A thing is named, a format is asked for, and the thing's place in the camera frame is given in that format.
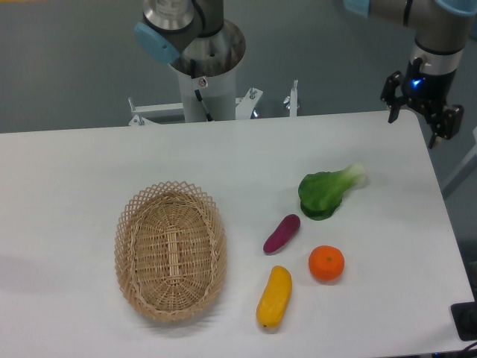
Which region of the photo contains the orange tangerine toy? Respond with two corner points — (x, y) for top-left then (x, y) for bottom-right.
(308, 245), (345, 282)

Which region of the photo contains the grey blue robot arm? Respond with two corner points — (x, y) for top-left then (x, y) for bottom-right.
(134, 1), (476, 144)

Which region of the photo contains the purple eggplant toy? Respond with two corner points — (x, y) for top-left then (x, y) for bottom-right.
(262, 214), (301, 254)

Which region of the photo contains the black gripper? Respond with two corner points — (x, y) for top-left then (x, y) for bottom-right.
(380, 57), (464, 149)

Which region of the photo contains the white metal table frame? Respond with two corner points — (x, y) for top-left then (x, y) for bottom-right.
(127, 79), (301, 126)

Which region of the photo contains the white table leg right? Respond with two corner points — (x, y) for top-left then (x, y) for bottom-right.
(441, 128), (476, 200)

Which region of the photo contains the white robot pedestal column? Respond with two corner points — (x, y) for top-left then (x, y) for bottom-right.
(167, 20), (247, 123)

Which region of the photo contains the green bok choy vegetable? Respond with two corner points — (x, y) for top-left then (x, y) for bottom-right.
(297, 163), (366, 221)

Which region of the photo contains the woven wicker basket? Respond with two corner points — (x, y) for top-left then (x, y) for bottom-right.
(114, 181), (227, 323)

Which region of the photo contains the black device at edge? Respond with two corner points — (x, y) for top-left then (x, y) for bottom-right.
(450, 301), (476, 342)

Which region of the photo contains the black cable on pedestal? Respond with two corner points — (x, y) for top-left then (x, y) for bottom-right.
(189, 58), (215, 122)

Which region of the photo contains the yellow mango toy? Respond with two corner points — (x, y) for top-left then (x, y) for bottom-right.
(256, 266), (293, 329)

